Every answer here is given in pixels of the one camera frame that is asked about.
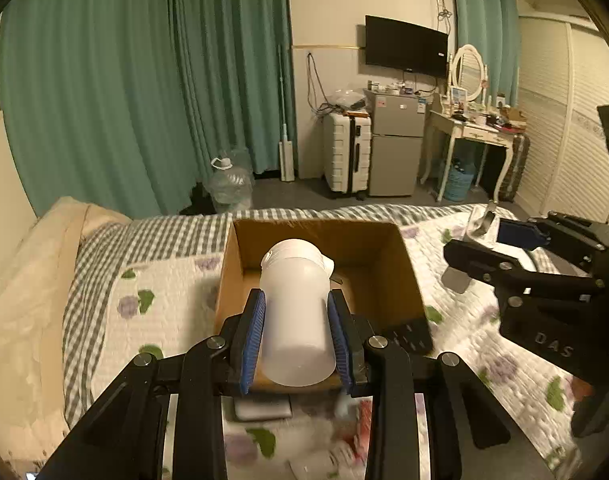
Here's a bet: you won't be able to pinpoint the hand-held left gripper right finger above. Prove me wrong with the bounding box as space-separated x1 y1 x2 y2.
327 290 512 480

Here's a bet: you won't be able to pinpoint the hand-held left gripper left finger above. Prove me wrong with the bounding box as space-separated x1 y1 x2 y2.
34 287 268 480

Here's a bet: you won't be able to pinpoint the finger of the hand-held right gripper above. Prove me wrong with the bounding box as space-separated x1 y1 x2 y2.
497 211 609 274
443 238 599 307

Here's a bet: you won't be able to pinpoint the clear plastic container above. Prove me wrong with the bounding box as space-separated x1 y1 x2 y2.
465 204 501 250

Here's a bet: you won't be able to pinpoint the white plastic bottle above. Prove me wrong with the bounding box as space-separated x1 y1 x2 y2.
258 238 338 387

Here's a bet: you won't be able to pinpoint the brown cardboard box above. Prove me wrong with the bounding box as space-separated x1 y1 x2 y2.
213 218 433 395

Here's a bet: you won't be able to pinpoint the grey flat card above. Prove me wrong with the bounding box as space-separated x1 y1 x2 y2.
441 267 473 295

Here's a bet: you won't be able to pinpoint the white flat box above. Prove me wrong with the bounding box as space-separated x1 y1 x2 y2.
234 396 293 422

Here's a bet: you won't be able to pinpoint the dark suitcase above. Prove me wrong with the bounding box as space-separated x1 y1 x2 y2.
499 132 530 204

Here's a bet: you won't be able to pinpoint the black dotted flat object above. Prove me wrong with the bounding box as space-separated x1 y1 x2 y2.
383 316 434 357

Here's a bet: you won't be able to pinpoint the blue basket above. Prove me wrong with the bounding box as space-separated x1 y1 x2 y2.
441 162 473 203

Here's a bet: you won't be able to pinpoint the red packet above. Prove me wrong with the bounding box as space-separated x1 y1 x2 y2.
355 400 376 457

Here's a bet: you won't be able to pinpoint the white vanity table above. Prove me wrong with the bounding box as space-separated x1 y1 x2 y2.
420 107 515 203

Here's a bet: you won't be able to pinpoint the white louvered wardrobe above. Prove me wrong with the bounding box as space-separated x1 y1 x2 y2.
517 15 609 222

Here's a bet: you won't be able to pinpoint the silver small fridge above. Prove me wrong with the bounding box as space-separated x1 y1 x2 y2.
363 89 426 198

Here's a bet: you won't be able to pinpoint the clear large water jug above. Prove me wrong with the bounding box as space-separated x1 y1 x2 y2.
206 156 254 214

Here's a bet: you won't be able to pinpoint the white oval vanity mirror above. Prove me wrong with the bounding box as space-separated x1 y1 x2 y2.
449 44 489 104

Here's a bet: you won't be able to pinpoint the white flat mop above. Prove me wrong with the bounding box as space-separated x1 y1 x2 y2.
277 44 296 182

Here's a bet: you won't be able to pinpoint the white suitcase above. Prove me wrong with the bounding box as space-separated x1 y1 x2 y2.
323 112 373 193

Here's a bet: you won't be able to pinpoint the clear plastic bag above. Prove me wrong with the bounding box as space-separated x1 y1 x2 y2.
328 89 369 114

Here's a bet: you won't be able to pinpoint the green curtain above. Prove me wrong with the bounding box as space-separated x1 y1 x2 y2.
0 0 185 218
169 0 298 181
449 0 521 107

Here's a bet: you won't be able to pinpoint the beige bed sheet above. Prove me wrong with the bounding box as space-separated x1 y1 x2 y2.
0 196 133 467

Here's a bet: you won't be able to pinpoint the black wall television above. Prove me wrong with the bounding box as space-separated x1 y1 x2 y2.
364 15 449 80

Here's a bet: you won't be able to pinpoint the black wall cables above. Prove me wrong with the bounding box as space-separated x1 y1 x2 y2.
306 51 331 117

